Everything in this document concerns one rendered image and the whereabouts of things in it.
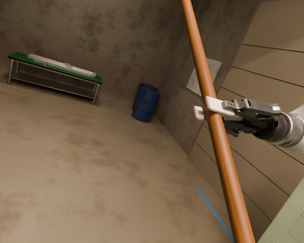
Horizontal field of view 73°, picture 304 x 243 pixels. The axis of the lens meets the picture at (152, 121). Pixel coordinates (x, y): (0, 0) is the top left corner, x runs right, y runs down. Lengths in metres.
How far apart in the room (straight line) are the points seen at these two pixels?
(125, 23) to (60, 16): 1.81
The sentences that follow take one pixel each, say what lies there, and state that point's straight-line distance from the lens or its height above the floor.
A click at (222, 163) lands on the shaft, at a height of 1.83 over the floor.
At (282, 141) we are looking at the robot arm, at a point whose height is 1.88.
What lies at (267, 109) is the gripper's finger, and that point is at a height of 1.94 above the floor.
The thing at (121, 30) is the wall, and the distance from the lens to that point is 6.89.
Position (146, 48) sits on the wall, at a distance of 7.10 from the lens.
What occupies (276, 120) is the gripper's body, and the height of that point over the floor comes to 1.92.
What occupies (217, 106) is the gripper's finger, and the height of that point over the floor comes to 1.91.
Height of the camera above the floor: 1.96
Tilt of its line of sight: 18 degrees down
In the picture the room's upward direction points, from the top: 21 degrees clockwise
